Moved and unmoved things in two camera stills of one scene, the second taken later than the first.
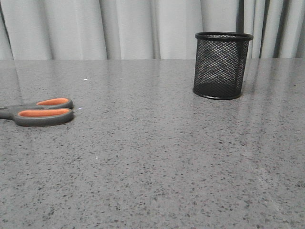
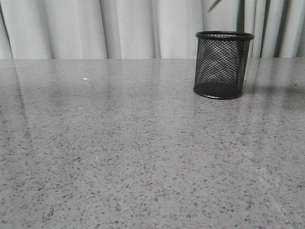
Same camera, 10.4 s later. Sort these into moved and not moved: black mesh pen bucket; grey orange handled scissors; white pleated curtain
Moved: grey orange handled scissors
Not moved: white pleated curtain; black mesh pen bucket
